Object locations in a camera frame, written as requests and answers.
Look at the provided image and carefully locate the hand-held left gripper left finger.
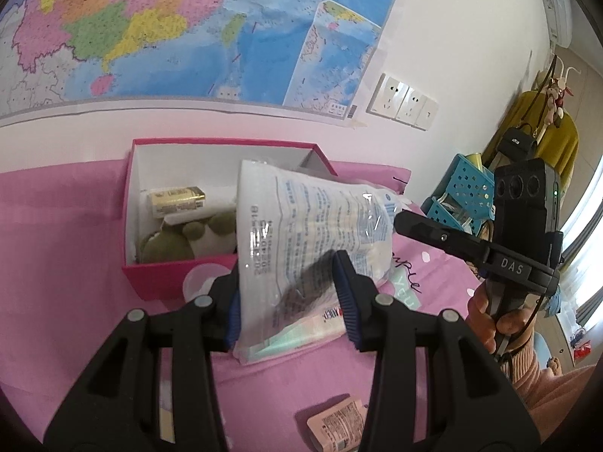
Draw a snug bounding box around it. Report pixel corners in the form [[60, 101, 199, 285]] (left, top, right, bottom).
[[43, 264, 242, 452]]

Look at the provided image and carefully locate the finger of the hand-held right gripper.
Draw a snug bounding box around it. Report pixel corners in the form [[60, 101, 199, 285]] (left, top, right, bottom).
[[393, 209, 495, 271]]

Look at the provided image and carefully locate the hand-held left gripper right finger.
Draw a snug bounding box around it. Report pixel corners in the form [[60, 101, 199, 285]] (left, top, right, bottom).
[[332, 250, 540, 452]]

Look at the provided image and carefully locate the clear plastic pack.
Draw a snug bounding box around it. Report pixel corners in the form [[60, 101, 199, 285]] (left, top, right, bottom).
[[234, 159, 407, 364]]

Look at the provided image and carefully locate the pink cardboard box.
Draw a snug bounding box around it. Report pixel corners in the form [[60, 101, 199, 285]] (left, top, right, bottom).
[[121, 139, 338, 302]]

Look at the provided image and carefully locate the person's right forearm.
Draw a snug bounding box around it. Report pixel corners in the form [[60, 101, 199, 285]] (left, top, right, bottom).
[[497, 327, 603, 427]]

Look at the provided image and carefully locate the person's right hand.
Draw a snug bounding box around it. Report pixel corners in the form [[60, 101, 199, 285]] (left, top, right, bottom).
[[466, 282, 539, 357]]

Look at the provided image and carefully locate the blue perforated basket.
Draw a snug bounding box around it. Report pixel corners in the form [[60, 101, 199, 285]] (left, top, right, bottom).
[[421, 195, 491, 240], [442, 153, 498, 220]]

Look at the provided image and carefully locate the pink and green tissue pack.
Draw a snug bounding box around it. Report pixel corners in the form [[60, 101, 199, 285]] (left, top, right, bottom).
[[244, 304, 352, 364]]

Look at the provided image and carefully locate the window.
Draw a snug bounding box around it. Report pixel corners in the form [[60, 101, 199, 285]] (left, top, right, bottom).
[[560, 154, 603, 331]]

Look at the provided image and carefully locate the black handbag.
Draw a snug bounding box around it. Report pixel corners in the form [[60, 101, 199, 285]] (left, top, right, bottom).
[[498, 126, 539, 162]]

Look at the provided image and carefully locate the yellow coat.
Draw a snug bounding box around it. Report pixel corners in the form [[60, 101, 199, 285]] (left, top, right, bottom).
[[485, 92, 579, 190]]

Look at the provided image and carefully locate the green frog plush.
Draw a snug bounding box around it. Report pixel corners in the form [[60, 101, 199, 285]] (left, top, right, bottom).
[[136, 211, 239, 265]]

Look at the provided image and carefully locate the white coat rack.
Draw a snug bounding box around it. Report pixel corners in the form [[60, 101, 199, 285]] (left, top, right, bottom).
[[537, 54, 583, 138]]

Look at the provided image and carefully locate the small pink packet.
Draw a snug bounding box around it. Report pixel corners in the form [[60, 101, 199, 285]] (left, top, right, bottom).
[[306, 395, 369, 452]]

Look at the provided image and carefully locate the gold packet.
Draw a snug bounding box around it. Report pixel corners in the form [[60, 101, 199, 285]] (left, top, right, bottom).
[[147, 186, 207, 220]]

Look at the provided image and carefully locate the pink bedsheet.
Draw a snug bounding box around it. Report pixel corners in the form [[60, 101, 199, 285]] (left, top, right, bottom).
[[0, 159, 557, 452]]

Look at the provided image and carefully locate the white air conditioner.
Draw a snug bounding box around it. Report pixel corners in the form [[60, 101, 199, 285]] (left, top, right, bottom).
[[532, 0, 574, 49]]

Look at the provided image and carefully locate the wall map poster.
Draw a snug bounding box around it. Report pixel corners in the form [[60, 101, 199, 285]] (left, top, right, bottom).
[[0, 0, 412, 129]]

